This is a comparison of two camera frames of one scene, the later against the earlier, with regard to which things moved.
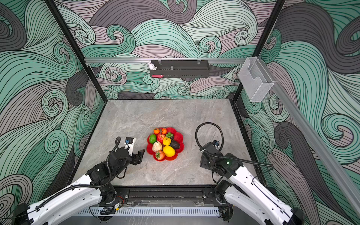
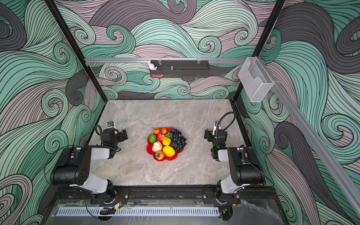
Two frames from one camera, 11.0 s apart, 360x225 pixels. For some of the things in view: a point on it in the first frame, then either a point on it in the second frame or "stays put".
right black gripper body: (206, 164) to (210, 136)
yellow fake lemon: (168, 151) stays put
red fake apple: (160, 137) stays put
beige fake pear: (157, 146) stays put
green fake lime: (152, 138) stays put
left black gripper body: (134, 160) to (119, 137)
